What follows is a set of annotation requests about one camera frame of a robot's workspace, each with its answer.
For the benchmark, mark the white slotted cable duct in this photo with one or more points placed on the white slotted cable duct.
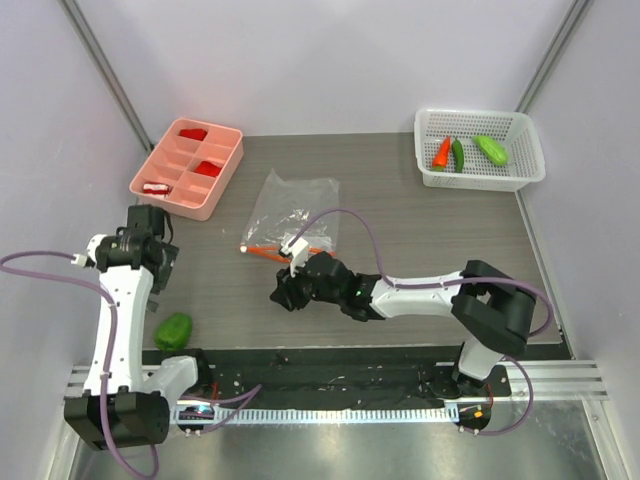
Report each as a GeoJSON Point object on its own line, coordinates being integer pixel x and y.
{"type": "Point", "coordinates": [190, 416]}

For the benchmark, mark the red fake food middle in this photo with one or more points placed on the red fake food middle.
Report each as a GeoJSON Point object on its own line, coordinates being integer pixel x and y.
{"type": "Point", "coordinates": [209, 169]}

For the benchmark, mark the pink compartment tray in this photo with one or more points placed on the pink compartment tray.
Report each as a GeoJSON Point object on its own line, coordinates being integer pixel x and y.
{"type": "Point", "coordinates": [173, 161]}

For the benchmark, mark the green fake pepper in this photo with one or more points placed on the green fake pepper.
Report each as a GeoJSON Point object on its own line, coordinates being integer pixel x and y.
{"type": "Point", "coordinates": [174, 332]}

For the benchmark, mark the red fake food top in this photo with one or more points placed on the red fake food top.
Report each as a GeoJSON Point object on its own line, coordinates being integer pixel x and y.
{"type": "Point", "coordinates": [197, 134]}

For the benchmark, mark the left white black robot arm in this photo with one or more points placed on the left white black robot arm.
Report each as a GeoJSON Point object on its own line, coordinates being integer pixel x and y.
{"type": "Point", "coordinates": [120, 406]}

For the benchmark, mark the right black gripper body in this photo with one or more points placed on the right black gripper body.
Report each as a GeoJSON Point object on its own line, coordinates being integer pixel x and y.
{"type": "Point", "coordinates": [298, 286]}

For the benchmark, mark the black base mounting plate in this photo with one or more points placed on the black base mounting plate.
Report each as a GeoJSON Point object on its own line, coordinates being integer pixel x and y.
{"type": "Point", "coordinates": [335, 379]}

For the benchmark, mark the green fake pea pod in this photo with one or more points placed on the green fake pea pod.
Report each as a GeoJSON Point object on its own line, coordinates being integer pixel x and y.
{"type": "Point", "coordinates": [492, 149]}

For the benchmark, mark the dark green fake chili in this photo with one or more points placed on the dark green fake chili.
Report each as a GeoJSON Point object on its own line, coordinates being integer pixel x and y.
{"type": "Point", "coordinates": [458, 154]}

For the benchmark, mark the white perforated plastic basket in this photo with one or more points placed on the white perforated plastic basket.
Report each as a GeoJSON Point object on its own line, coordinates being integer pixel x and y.
{"type": "Point", "coordinates": [514, 131]}

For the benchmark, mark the aluminium frame rail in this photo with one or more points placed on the aluminium frame rail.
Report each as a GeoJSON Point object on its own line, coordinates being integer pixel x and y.
{"type": "Point", "coordinates": [552, 380]}

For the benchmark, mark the clear orange zip top bag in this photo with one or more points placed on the clear orange zip top bag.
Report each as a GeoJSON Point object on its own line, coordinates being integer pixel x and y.
{"type": "Point", "coordinates": [282, 209]}

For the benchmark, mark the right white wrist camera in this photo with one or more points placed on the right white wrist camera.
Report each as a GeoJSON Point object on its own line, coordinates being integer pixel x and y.
{"type": "Point", "coordinates": [297, 252]}

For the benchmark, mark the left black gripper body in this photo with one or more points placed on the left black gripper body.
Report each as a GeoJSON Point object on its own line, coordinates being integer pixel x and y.
{"type": "Point", "coordinates": [162, 271]}

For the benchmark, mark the orange fake carrot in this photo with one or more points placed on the orange fake carrot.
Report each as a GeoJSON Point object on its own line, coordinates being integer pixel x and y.
{"type": "Point", "coordinates": [440, 160]}

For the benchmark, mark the red white fake food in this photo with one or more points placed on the red white fake food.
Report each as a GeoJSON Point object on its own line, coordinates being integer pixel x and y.
{"type": "Point", "coordinates": [156, 189]}

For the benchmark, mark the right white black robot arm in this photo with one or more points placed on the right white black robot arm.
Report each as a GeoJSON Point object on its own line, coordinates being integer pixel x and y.
{"type": "Point", "coordinates": [495, 310]}

